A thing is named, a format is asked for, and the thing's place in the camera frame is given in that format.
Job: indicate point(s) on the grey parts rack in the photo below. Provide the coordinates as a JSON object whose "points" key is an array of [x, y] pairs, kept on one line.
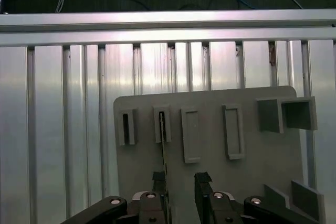
{"points": [[210, 142]]}

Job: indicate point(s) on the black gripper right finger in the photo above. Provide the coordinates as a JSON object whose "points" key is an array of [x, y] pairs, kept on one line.
{"points": [[218, 208]]}

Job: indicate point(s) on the green RAM stick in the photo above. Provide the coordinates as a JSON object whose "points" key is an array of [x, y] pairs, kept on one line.
{"points": [[165, 153]]}

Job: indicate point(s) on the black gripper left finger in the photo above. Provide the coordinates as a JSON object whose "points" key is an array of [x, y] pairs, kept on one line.
{"points": [[147, 208]]}

